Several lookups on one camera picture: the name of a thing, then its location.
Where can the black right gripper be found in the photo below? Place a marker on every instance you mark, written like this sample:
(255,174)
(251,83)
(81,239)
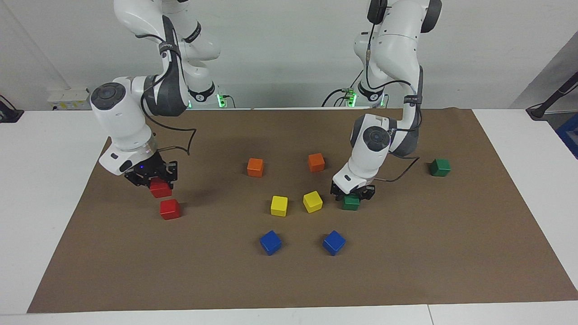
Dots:
(146,168)

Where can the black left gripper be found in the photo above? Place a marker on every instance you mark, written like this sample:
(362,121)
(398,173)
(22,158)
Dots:
(354,189)

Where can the green wooden cube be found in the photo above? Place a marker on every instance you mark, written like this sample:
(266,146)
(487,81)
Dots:
(351,203)
(439,167)

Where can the red wooden cube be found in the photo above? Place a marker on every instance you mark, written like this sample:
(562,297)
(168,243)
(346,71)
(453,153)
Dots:
(170,209)
(160,189)

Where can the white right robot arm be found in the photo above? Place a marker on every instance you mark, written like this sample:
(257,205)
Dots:
(122,122)

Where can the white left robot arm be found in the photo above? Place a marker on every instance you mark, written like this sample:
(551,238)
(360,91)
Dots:
(393,40)

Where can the yellow wooden cube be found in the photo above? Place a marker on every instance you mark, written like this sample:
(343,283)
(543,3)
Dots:
(312,201)
(279,205)

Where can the blue wooden cube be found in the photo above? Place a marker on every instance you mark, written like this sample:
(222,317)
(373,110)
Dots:
(333,242)
(270,242)

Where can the orange wooden cube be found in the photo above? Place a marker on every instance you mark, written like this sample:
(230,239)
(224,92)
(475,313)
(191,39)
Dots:
(255,167)
(316,162)

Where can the white power strip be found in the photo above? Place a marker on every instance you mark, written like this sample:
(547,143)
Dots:
(67,99)

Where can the brown paper table mat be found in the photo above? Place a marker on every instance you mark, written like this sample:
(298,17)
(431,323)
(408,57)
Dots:
(271,280)

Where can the black tripod stand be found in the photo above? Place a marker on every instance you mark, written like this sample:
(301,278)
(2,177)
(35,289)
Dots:
(551,101)

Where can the blue crate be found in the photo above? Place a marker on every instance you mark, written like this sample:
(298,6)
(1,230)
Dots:
(570,135)

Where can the black desk mount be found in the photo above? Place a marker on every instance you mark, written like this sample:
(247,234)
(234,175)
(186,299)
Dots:
(9,113)

